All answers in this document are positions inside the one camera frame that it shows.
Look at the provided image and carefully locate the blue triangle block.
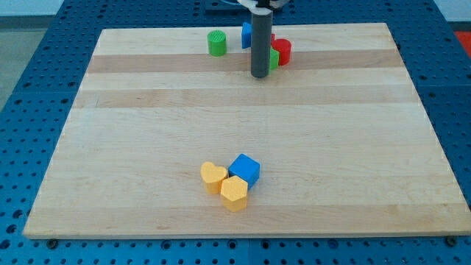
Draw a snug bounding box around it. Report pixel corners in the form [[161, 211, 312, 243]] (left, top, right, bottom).
[[241, 22, 252, 49]]

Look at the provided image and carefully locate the blue cube block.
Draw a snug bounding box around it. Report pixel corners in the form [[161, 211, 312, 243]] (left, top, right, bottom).
[[228, 154, 261, 190]]

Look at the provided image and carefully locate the yellow heart block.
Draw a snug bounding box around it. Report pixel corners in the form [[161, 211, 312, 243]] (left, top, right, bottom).
[[200, 161, 228, 194]]

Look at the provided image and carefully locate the yellow hexagon block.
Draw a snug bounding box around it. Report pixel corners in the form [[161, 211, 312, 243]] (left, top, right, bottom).
[[220, 176, 248, 212]]

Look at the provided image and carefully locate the green star block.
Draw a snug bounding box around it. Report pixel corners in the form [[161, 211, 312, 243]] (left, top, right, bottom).
[[269, 48, 280, 71]]

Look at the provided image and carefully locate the green cylinder block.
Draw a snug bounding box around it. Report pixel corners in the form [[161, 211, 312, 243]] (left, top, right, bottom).
[[207, 30, 227, 57]]

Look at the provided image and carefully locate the red cylinder block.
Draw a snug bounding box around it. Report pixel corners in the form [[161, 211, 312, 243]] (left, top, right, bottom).
[[272, 38, 291, 66]]

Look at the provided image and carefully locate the wooden board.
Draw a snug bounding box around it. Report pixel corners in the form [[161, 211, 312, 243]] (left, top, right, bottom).
[[24, 23, 470, 239]]

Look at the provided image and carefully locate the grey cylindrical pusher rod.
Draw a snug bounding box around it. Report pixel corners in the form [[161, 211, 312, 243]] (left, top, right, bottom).
[[250, 7, 273, 78]]

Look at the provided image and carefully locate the white rod mount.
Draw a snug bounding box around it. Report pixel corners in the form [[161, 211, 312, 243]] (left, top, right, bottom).
[[237, 0, 289, 15]]

